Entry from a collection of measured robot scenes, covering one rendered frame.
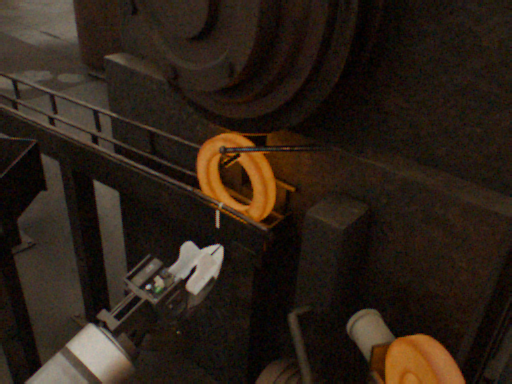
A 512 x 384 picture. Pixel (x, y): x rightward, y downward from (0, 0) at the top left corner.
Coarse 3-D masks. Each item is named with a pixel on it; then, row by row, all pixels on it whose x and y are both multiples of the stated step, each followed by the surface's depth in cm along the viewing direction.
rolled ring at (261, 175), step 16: (208, 144) 99; (224, 144) 96; (240, 144) 94; (208, 160) 101; (240, 160) 95; (256, 160) 93; (208, 176) 104; (256, 176) 94; (272, 176) 95; (208, 192) 105; (224, 192) 106; (256, 192) 95; (272, 192) 95; (240, 208) 103; (256, 208) 97
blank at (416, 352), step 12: (408, 336) 68; (420, 336) 67; (396, 348) 69; (408, 348) 66; (420, 348) 64; (432, 348) 64; (444, 348) 64; (396, 360) 70; (408, 360) 66; (420, 360) 64; (432, 360) 62; (444, 360) 62; (396, 372) 70; (408, 372) 67; (420, 372) 64; (432, 372) 61; (444, 372) 61; (456, 372) 61
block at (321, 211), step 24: (336, 192) 90; (312, 216) 84; (336, 216) 84; (360, 216) 85; (312, 240) 86; (336, 240) 83; (360, 240) 89; (312, 264) 88; (336, 264) 85; (312, 288) 91; (336, 288) 89; (336, 312) 94
